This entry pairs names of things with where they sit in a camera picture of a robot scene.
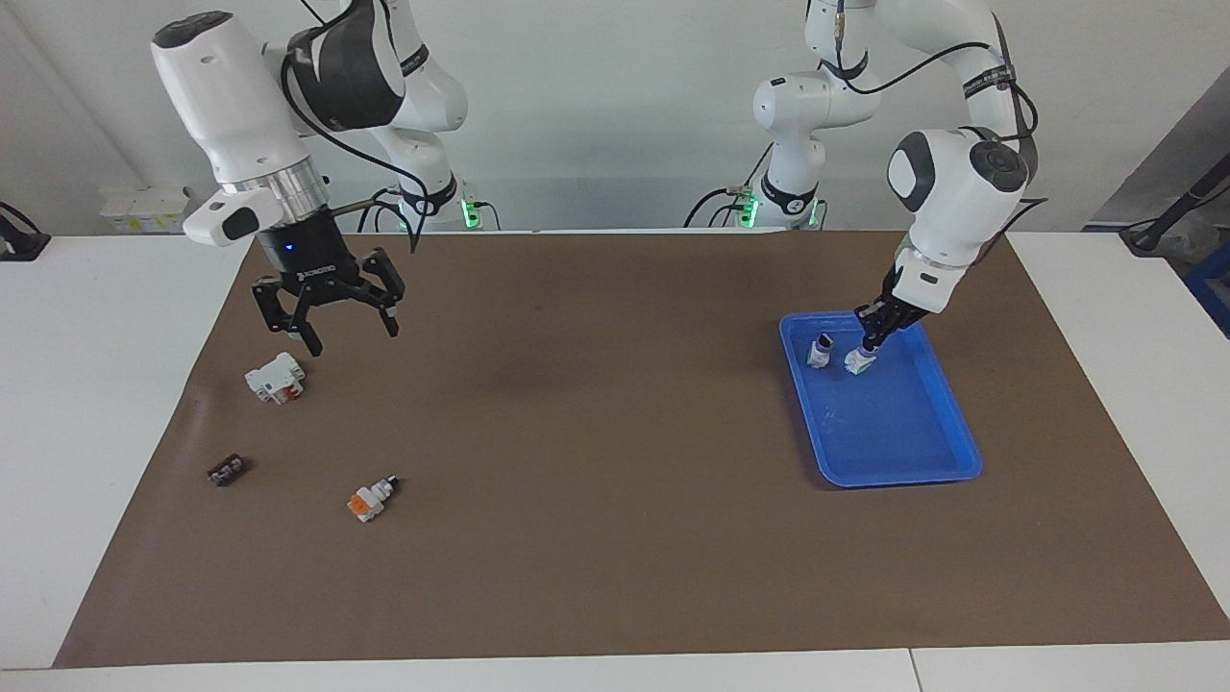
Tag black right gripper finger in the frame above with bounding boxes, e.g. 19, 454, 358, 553
252, 275, 325, 358
341, 247, 406, 338

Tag white circuit breaker red lever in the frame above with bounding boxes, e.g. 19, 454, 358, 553
244, 352, 308, 406

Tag blue plastic tray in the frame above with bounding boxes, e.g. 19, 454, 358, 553
778, 309, 984, 490

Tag black clamp stand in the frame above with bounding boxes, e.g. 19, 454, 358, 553
0, 202, 51, 262

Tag black tripod pole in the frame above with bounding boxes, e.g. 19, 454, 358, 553
1119, 154, 1230, 256

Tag blue crate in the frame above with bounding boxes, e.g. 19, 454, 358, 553
1184, 245, 1230, 337

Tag brown table mat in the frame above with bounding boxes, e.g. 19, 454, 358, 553
53, 231, 1230, 669

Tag black right base cable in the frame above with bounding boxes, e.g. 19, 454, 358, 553
356, 187, 409, 234

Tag black base cable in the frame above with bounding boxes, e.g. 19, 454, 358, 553
684, 144, 775, 229
356, 187, 409, 234

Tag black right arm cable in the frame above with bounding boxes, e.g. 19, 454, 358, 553
281, 43, 431, 256

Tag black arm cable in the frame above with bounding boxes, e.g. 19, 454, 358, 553
281, 43, 431, 256
831, 0, 1048, 265

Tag white wall socket boxes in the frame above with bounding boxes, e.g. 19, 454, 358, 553
101, 185, 188, 232

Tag black left base cable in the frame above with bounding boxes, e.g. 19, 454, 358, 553
684, 144, 775, 229

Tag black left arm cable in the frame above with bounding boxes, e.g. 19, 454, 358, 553
831, 0, 1048, 265

